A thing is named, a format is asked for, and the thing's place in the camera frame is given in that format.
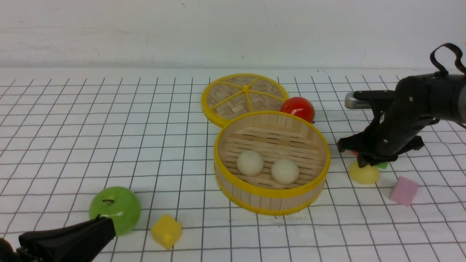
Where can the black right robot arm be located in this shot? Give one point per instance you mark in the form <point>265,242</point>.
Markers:
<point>447,100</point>

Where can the bamboo steamer lid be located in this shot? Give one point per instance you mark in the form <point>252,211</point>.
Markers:
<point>234,95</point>

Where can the pink foam cube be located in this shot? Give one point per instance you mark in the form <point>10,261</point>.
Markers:
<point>404,191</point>

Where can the yellow bun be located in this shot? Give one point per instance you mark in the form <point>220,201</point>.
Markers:
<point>363,175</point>

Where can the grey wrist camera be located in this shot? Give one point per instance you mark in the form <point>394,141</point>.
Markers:
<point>375,100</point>

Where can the green foam cube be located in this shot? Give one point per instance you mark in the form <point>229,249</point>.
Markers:
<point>383,165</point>

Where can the bamboo steamer tray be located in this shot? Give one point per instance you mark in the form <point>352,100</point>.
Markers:
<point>274,135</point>

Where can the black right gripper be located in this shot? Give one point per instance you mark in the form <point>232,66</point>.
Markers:
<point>399,116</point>

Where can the white bun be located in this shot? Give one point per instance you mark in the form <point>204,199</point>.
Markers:
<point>250,163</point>
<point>285,171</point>

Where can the green apple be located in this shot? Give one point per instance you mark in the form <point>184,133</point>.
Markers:
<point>119,204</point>

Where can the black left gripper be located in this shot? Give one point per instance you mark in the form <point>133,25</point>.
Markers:
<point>77,243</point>

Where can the yellow foam cube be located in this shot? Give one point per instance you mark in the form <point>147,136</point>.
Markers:
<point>166,231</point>

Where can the red tomato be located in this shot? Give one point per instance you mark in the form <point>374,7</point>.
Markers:
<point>300,107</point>

